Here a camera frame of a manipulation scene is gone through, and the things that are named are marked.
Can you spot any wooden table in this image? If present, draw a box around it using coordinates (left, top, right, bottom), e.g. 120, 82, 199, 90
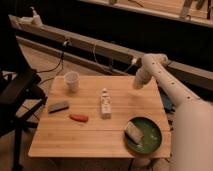
29, 76, 171, 158

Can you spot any white tube bottle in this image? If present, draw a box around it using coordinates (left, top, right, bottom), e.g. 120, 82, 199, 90
101, 88, 112, 119

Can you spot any orange carrot toy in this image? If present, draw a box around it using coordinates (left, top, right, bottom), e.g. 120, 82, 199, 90
69, 114, 89, 122

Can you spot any black chair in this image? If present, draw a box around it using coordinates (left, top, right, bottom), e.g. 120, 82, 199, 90
0, 9, 47, 171

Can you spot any white hanging cable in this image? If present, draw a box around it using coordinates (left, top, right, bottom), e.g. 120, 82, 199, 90
91, 43, 138, 75

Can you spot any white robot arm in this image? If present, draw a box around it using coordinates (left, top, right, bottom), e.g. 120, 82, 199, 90
133, 53, 213, 171

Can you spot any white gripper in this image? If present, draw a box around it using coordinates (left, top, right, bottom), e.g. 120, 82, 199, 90
133, 67, 152, 89

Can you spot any green plate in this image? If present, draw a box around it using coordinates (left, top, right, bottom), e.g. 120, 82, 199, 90
124, 117, 162, 154

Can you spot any white sponge on plate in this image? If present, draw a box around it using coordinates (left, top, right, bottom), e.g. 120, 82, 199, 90
125, 122, 143, 144

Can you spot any white spray bottle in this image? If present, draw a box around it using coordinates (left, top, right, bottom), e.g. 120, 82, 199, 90
30, 6, 43, 27

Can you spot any black cable left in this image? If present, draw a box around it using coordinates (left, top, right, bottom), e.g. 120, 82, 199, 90
35, 39, 72, 86

